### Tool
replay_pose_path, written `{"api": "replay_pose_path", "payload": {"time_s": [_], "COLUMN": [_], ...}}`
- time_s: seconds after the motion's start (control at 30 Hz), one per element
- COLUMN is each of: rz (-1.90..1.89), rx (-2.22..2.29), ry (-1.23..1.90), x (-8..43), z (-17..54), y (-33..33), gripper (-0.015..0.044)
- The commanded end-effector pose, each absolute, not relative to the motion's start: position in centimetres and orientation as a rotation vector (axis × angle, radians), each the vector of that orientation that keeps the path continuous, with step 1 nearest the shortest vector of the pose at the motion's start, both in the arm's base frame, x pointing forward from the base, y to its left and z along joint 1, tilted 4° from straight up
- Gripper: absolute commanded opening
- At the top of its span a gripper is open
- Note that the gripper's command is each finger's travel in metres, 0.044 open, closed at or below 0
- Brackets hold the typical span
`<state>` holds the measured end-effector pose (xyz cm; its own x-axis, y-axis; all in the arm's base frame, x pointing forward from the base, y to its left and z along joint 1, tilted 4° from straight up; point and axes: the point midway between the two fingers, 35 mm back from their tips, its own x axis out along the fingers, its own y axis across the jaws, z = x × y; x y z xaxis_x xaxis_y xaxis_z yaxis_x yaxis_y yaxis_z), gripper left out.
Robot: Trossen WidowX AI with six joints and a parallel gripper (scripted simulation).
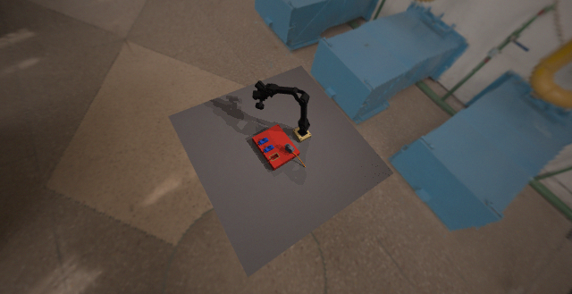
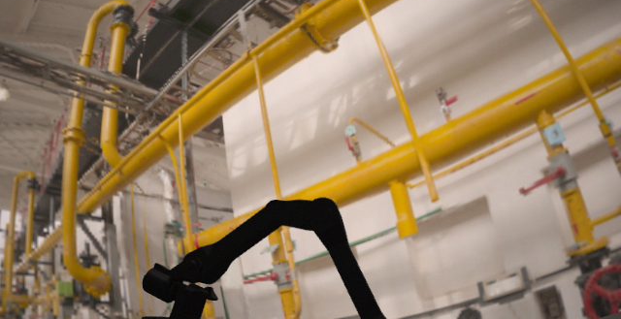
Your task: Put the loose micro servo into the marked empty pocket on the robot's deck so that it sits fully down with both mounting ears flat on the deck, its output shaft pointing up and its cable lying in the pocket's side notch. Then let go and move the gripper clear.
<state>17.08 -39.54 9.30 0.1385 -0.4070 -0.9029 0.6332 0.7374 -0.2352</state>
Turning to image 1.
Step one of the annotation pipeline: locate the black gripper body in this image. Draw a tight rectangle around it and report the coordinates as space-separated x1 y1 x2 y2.
256 91 268 110

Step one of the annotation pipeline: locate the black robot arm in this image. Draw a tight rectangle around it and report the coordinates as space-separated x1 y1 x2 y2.
253 80 310 137

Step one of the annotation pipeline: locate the red flat deck plate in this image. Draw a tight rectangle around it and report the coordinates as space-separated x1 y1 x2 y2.
252 124 300 170

